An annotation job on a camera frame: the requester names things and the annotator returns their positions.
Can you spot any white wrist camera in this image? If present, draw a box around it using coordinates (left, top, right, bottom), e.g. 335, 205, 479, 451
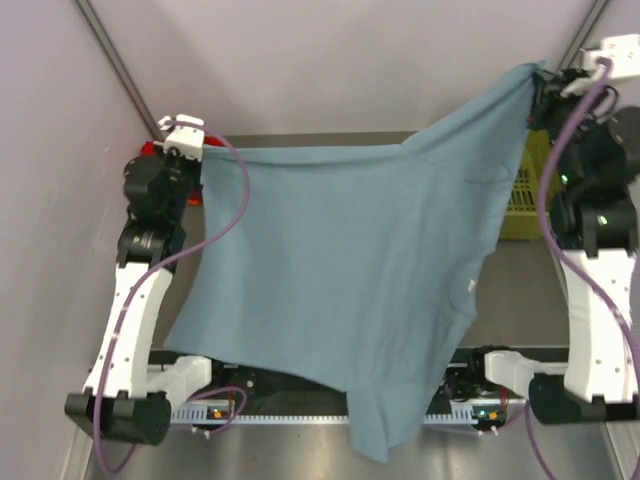
560, 34, 639, 98
154, 114, 205, 162

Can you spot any light blue t shirt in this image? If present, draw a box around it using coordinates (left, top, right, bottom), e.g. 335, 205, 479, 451
165, 63, 536, 462

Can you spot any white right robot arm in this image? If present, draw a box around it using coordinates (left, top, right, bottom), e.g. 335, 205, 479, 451
466, 58, 639, 425

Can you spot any folded red t shirt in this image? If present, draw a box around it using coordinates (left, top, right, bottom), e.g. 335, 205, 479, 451
140, 141, 164, 158

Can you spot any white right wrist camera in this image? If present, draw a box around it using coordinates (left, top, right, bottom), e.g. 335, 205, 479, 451
560, 34, 639, 98

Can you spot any right corner aluminium profile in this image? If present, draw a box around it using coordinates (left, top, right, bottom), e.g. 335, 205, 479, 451
556, 0, 614, 70

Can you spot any corner aluminium profile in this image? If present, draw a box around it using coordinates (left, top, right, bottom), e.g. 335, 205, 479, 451
556, 0, 614, 70
71, 0, 163, 141

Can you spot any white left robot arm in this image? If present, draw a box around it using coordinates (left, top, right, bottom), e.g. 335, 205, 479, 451
64, 146, 227, 445

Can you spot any left corner aluminium profile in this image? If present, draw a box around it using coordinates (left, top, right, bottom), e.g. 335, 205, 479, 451
71, 0, 163, 141

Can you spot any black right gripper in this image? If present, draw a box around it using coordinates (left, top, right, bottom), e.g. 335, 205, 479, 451
523, 66, 607, 187

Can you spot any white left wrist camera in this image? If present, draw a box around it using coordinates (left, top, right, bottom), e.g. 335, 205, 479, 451
154, 114, 205, 162

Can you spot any folded orange t shirt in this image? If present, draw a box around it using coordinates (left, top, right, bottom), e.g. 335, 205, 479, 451
188, 188, 203, 206

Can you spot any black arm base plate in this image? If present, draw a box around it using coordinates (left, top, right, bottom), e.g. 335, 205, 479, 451
212, 360, 481, 402

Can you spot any aluminium front frame rail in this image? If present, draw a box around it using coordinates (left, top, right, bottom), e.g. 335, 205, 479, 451
144, 349, 576, 405

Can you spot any slotted grey cable duct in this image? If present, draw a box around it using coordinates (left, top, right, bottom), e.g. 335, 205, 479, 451
170, 402, 506, 426

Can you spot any olive green plastic basket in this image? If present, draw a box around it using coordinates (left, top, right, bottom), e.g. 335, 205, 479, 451
499, 131, 550, 241

